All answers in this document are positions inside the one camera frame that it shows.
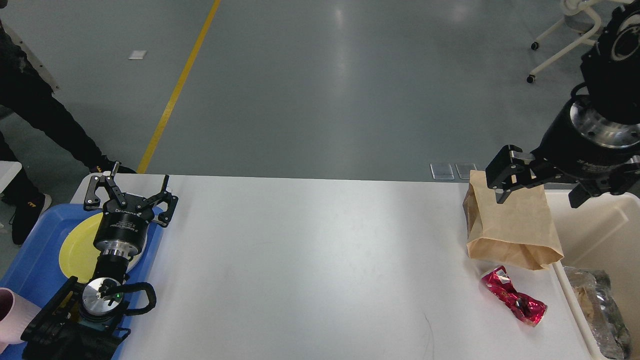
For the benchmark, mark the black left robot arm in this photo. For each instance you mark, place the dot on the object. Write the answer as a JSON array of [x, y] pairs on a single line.
[[55, 333]]

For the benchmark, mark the red foil wrapper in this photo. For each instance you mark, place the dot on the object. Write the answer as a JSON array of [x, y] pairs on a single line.
[[524, 307]]

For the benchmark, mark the blue plastic tray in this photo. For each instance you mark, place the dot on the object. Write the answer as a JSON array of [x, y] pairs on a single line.
[[35, 272]]

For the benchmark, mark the clear floor plate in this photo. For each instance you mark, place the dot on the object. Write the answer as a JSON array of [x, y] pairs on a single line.
[[464, 169], [442, 171]]

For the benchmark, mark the pink plate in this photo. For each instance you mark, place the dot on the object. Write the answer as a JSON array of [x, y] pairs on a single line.
[[134, 259]]

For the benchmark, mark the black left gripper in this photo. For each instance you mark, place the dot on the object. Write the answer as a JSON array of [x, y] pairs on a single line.
[[123, 232]]

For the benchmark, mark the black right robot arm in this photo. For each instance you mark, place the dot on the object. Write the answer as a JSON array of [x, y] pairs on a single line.
[[610, 71]]

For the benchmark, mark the white floor tag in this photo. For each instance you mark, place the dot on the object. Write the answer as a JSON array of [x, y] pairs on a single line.
[[137, 54]]

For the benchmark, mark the foil bag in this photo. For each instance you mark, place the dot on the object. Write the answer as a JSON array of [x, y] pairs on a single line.
[[610, 333]]

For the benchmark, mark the beige plastic bin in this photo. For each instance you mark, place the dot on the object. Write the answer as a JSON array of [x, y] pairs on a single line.
[[602, 234]]

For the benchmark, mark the pink ribbed cup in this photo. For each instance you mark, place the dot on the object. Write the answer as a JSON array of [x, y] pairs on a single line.
[[16, 313]]

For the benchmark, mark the clear floor plate left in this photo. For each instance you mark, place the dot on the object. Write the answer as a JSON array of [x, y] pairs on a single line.
[[442, 171]]

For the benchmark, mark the dark green mug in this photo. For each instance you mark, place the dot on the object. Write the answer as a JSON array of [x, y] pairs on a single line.
[[107, 325]]

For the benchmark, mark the white side table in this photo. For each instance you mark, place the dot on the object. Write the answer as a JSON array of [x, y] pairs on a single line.
[[8, 171]]

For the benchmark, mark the yellow plastic plate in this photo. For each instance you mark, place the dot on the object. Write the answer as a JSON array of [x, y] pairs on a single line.
[[78, 256]]

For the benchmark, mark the person in black clothes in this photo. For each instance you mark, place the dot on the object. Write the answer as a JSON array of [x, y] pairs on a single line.
[[23, 91]]

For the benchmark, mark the clear floor plate right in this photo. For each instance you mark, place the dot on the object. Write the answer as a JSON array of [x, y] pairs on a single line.
[[464, 169]]

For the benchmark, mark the brown paper ball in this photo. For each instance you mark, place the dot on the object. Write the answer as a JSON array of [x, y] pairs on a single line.
[[588, 303]]

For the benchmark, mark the small brown paper bag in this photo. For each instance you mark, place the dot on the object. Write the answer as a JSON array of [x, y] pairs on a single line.
[[519, 232]]

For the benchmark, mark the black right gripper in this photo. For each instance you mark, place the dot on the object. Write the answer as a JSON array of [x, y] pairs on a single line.
[[580, 143]]

